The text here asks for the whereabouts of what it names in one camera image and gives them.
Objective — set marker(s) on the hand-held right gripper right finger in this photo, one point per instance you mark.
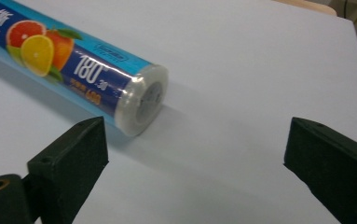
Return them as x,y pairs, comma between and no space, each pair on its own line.
334,161

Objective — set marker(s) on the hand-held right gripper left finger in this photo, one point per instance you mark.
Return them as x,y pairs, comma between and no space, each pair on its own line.
70,161

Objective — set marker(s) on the blue cling film roll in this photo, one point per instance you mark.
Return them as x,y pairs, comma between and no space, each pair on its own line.
83,68

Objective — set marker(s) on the beige wooden board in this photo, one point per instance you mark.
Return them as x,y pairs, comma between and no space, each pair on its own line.
309,6

